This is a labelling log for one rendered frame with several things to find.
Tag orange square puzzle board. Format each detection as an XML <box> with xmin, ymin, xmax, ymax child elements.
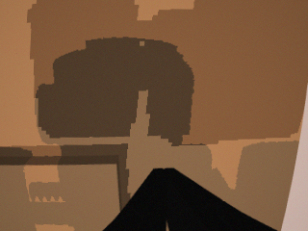
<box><xmin>0</xmin><ymin>0</ymin><xmax>308</xmax><ymax>231</ymax></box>

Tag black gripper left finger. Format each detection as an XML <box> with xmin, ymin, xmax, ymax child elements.
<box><xmin>103</xmin><ymin>168</ymin><xmax>167</xmax><ymax>231</ymax></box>

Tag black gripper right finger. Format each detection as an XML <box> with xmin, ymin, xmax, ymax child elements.
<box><xmin>163</xmin><ymin>168</ymin><xmax>276</xmax><ymax>231</ymax></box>

